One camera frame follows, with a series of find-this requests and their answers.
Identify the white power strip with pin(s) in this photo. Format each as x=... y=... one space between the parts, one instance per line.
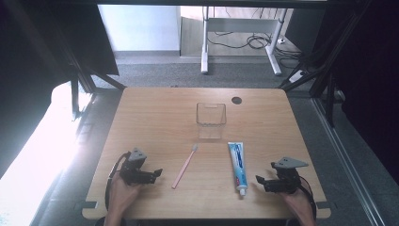
x=296 y=76

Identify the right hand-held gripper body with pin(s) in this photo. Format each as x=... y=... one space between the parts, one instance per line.
x=286 y=177

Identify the clear plastic container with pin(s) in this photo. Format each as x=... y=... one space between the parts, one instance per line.
x=210 y=117

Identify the person's right hand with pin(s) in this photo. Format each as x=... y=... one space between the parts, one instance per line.
x=297 y=204

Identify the black metal stand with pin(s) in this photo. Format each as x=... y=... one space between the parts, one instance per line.
x=80 y=78
x=327 y=62

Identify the aluminium floor rail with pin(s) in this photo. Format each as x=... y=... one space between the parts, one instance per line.
x=348 y=163

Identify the black curtain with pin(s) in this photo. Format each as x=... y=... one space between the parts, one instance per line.
x=370 y=78
x=37 y=62

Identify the pink toothbrush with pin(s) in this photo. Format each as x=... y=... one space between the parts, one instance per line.
x=185 y=166

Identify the person's left hand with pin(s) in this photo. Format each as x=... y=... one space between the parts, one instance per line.
x=123 y=194

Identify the white metal desk frame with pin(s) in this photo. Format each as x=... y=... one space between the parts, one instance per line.
x=205 y=40

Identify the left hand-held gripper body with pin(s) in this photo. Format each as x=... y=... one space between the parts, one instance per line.
x=135 y=171

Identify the blue white toothpaste tube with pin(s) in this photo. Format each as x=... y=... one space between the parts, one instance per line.
x=239 y=166

